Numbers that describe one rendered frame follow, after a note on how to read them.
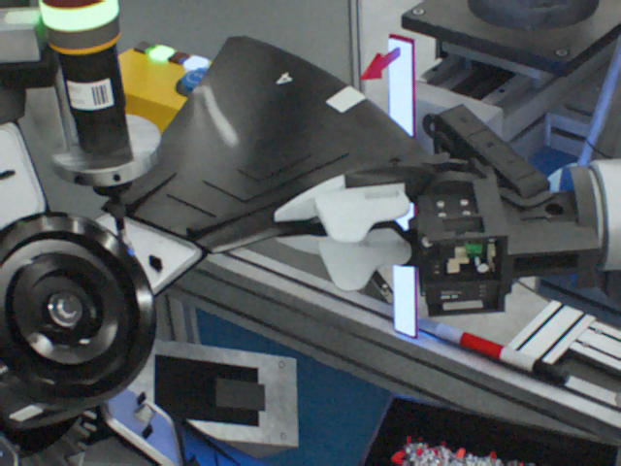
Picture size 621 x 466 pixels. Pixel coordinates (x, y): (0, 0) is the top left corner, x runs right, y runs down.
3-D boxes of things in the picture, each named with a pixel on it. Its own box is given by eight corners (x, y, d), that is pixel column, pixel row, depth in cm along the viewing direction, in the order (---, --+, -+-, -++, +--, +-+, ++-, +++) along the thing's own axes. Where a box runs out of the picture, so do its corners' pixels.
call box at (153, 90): (95, 161, 132) (79, 75, 126) (156, 120, 139) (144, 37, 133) (208, 203, 124) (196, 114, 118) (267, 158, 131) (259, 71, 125)
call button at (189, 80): (175, 93, 123) (173, 78, 122) (200, 77, 126) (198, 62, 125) (205, 103, 121) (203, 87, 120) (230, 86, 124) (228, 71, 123)
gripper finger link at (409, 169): (344, 169, 81) (476, 164, 81) (343, 154, 82) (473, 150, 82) (344, 222, 84) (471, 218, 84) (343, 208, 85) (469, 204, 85)
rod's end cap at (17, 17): (0, 20, 70) (34, 19, 70) (8, 6, 72) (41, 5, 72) (7, 51, 71) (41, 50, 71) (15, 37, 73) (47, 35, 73)
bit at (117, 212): (130, 254, 81) (118, 189, 78) (114, 253, 81) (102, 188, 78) (134, 246, 81) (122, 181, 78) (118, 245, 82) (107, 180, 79)
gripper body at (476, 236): (416, 237, 77) (607, 223, 76) (404, 154, 83) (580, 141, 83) (417, 321, 82) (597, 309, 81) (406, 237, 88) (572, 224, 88)
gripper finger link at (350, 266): (277, 280, 81) (413, 264, 81) (276, 221, 85) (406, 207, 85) (283, 312, 83) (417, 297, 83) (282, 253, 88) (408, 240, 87)
